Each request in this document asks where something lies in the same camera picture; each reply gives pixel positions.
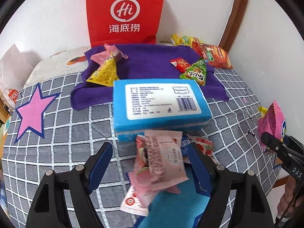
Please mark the white plastic bag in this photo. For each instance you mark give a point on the white plastic bag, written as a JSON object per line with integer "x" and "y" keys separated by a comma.
{"x": 14, "y": 66}

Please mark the blue cookie packet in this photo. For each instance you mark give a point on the blue cookie packet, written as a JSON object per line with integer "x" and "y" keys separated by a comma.
{"x": 185, "y": 144}

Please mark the red paper bag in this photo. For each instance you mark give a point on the red paper bag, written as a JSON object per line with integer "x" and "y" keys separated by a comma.
{"x": 99, "y": 4}

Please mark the small red snack packet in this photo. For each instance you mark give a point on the small red snack packet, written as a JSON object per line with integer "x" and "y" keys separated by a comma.
{"x": 181, "y": 65}

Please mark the person's right hand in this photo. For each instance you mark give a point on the person's right hand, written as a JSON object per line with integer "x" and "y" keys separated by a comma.
{"x": 286, "y": 199}

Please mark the wooden furniture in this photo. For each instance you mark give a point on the wooden furniture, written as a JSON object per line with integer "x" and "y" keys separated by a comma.
{"x": 3, "y": 114}

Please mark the pink white candy packet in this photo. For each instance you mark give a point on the pink white candy packet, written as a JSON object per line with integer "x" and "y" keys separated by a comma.
{"x": 140, "y": 182}

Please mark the red chips bag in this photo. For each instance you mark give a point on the red chips bag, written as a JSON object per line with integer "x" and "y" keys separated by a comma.
{"x": 216, "y": 55}

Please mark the pink crinkled snack packet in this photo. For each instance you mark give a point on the pink crinkled snack packet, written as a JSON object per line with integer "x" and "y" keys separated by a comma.
{"x": 104, "y": 55}

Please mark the light pink snack packet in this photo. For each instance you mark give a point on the light pink snack packet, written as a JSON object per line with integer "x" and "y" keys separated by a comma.
{"x": 163, "y": 161}

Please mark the blue box with white label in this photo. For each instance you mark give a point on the blue box with white label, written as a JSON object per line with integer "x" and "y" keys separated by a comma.
{"x": 154, "y": 95}

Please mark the brown wooden door frame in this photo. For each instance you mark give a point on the brown wooden door frame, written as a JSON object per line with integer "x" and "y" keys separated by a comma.
{"x": 237, "y": 11}

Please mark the green triangular snack packet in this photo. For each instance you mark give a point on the green triangular snack packet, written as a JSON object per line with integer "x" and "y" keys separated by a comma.
{"x": 196, "y": 73}

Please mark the newspaper print pillow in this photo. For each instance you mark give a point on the newspaper print pillow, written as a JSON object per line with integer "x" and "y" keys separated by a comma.
{"x": 59, "y": 64}

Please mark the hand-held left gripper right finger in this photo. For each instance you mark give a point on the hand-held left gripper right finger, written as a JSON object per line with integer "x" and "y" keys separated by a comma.
{"x": 200, "y": 168}

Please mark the grey checked bed sheet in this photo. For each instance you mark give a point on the grey checked bed sheet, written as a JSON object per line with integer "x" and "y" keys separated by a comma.
{"x": 71, "y": 133}

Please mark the purple towel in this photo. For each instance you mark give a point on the purple towel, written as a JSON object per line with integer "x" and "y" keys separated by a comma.
{"x": 147, "y": 61}

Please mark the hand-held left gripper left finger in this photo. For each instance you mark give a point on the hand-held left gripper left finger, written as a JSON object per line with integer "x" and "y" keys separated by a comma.
{"x": 102, "y": 166}

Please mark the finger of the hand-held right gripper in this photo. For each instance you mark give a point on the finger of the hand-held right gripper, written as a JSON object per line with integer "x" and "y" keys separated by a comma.
{"x": 273, "y": 143}
{"x": 294, "y": 141}

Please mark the red white strawberry candy packet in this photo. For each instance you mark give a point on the red white strawberry candy packet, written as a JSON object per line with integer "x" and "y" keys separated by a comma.
{"x": 204, "y": 146}

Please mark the yellow chips bag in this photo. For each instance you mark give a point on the yellow chips bag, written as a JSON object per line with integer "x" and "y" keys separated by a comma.
{"x": 182, "y": 40}

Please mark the pink yellow triangular snack packet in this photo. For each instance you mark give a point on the pink yellow triangular snack packet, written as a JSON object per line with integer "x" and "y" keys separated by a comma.
{"x": 270, "y": 121}

